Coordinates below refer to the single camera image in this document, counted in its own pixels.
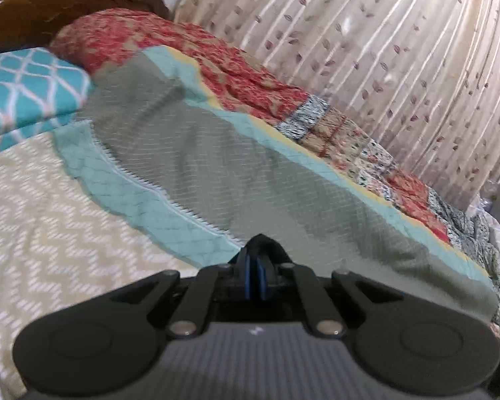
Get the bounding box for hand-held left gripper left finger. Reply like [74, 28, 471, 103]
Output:
[108, 247, 256, 339]

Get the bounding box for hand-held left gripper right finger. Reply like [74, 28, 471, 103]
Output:
[256, 247, 405, 339]

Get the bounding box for black pants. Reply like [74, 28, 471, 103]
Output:
[228, 233, 293, 276]

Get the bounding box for patterned bed sheet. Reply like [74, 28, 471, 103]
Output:
[0, 46, 499, 389]

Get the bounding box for red patchwork quilt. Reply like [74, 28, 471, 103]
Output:
[49, 8, 500, 331]

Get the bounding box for beige leaf print curtain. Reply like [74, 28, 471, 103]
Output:
[173, 0, 500, 214]

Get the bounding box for teal lattice pillow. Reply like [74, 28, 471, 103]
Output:
[0, 47, 96, 161]

